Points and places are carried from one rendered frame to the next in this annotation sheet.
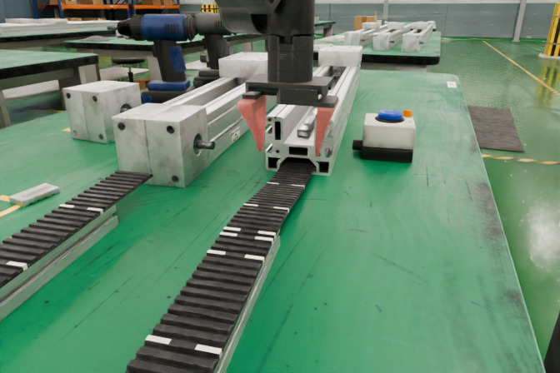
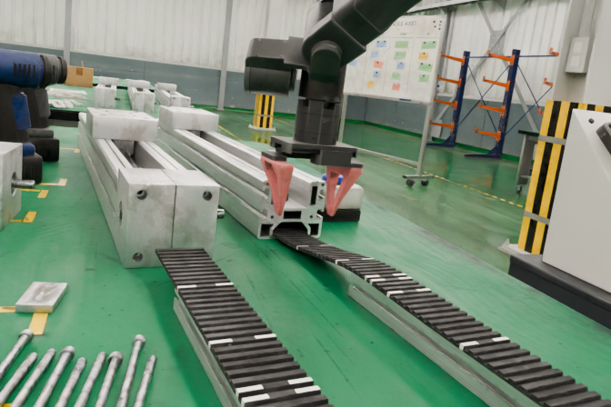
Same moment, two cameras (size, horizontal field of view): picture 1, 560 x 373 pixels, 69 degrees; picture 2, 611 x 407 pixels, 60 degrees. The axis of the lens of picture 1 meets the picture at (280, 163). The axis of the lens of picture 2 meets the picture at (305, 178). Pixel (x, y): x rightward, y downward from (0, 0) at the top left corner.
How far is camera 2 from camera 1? 0.44 m
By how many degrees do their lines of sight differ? 40
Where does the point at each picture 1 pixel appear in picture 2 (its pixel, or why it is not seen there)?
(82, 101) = not seen: outside the picture
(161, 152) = (190, 223)
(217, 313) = (468, 322)
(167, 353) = (488, 347)
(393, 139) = (346, 200)
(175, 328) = (465, 336)
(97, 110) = not seen: outside the picture
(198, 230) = (298, 294)
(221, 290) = (442, 312)
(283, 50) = (326, 114)
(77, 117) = not seen: outside the picture
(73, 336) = (359, 386)
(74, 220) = (225, 296)
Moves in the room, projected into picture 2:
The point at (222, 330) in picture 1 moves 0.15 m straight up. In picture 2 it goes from (487, 330) to (520, 155)
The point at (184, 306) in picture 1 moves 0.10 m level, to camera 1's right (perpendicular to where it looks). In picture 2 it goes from (445, 324) to (507, 304)
